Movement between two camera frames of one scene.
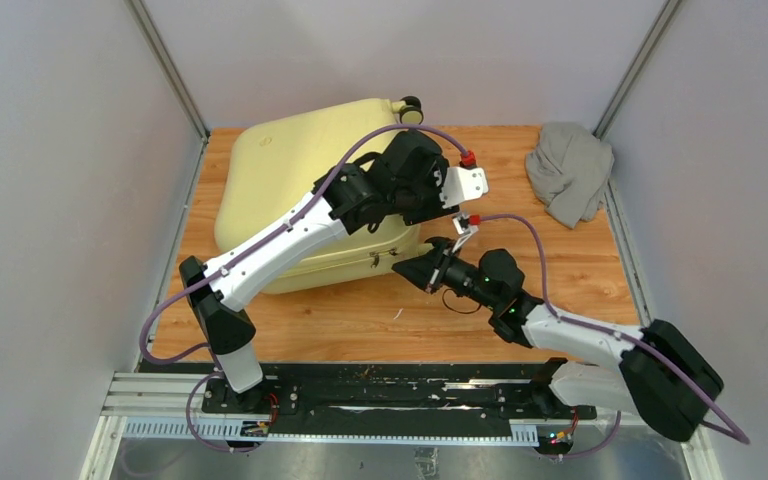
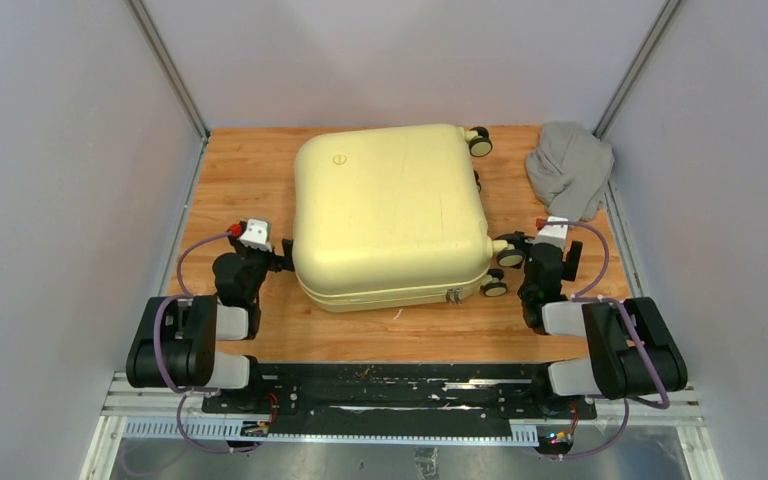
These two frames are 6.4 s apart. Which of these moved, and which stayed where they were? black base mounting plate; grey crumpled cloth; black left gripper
Moved: black left gripper
Stayed: black base mounting plate; grey crumpled cloth
